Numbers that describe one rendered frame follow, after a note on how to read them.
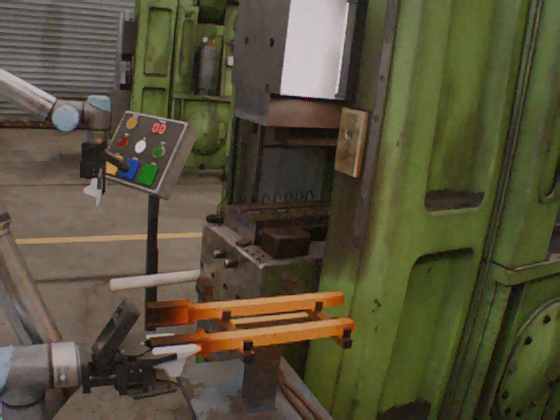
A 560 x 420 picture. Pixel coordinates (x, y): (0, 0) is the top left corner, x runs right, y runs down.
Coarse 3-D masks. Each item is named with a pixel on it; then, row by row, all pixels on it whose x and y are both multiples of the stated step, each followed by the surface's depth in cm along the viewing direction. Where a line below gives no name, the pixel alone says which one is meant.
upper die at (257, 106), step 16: (240, 96) 161; (256, 96) 153; (272, 96) 147; (288, 96) 150; (240, 112) 161; (256, 112) 153; (272, 112) 149; (288, 112) 151; (304, 112) 154; (320, 112) 157; (336, 112) 160; (320, 128) 159; (336, 128) 162
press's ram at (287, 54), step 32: (256, 0) 150; (288, 0) 136; (320, 0) 140; (256, 32) 151; (288, 32) 138; (320, 32) 143; (256, 64) 152; (288, 64) 141; (320, 64) 146; (320, 96) 149
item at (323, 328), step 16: (320, 320) 105; (336, 320) 106; (160, 336) 91; (176, 336) 92; (192, 336) 92; (208, 336) 94; (224, 336) 95; (240, 336) 95; (256, 336) 96; (272, 336) 98; (288, 336) 99; (304, 336) 101; (320, 336) 103; (208, 352) 92
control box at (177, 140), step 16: (128, 112) 205; (128, 128) 201; (144, 128) 198; (160, 128) 194; (176, 128) 191; (192, 128) 192; (112, 144) 203; (128, 144) 199; (160, 144) 191; (176, 144) 188; (192, 144) 194; (144, 160) 192; (160, 160) 189; (176, 160) 189; (112, 176) 197; (160, 176) 186; (176, 176) 191; (144, 192) 196; (160, 192) 186
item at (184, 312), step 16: (160, 304) 101; (176, 304) 102; (192, 304) 104; (208, 304) 106; (224, 304) 107; (240, 304) 108; (256, 304) 109; (272, 304) 110; (288, 304) 112; (304, 304) 114; (336, 304) 118; (160, 320) 102; (176, 320) 103; (192, 320) 103
